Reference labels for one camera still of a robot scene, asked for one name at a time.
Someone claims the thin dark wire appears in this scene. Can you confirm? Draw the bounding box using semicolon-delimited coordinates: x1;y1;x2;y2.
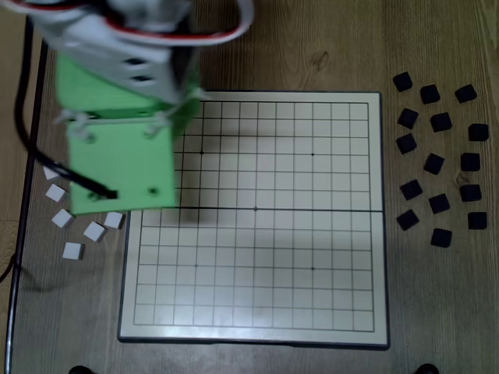
0;251;19;282

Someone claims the black cube stone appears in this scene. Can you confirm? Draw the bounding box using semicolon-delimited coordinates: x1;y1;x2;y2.
423;153;446;175
428;192;451;214
454;83;478;104
459;184;483;203
397;108;419;129
419;83;441;105
467;211;489;231
399;178;424;201
396;209;421;231
392;71;414;93
395;132;418;154
430;228;454;249
430;111;454;133
460;152;482;172
468;122;490;142

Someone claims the red white servo wire bundle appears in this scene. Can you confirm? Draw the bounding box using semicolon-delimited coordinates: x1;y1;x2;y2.
7;0;257;47

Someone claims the white grid go board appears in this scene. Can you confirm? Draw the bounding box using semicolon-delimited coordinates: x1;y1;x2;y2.
117;90;391;351

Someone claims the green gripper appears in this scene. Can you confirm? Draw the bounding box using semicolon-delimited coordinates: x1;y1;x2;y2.
56;49;202;138

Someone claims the thick black camera cable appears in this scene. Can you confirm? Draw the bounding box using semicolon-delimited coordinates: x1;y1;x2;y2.
14;15;120;200

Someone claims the black table edge strip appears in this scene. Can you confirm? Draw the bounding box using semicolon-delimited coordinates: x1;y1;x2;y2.
4;15;50;374

